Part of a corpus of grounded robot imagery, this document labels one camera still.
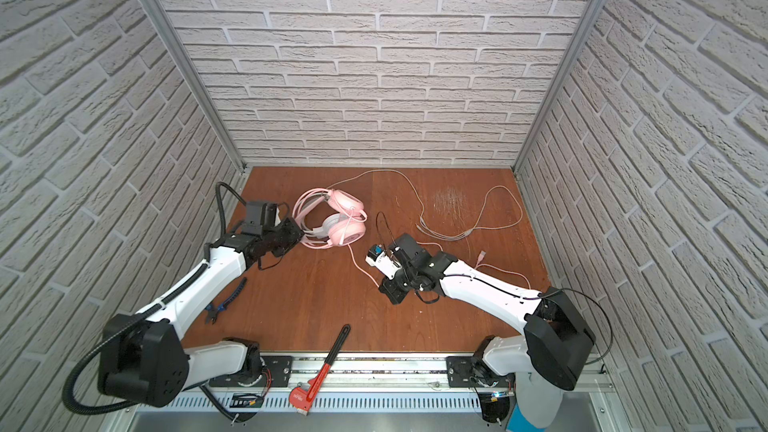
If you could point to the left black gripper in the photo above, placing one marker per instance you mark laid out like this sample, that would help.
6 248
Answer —
299 233

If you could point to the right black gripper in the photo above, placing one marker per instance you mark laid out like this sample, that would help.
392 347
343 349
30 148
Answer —
389 287

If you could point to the pink headphones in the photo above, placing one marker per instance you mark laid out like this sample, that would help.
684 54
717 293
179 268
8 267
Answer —
341 229

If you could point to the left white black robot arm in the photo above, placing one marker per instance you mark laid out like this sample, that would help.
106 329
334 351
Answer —
144 360

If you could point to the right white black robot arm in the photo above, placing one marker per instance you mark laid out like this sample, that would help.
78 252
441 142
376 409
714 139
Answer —
554 340

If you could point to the white headphones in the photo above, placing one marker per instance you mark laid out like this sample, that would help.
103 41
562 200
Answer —
321 233

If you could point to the grey gloved hand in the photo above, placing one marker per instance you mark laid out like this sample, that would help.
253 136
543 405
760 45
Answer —
538 403

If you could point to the blue black pliers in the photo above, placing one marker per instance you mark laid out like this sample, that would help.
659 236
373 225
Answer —
212 310

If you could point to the red black pipe wrench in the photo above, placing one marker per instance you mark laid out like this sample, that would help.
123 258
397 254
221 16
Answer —
303 395

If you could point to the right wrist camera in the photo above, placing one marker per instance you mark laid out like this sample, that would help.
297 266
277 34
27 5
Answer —
382 259

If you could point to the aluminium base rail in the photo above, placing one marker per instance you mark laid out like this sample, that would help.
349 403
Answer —
365 382

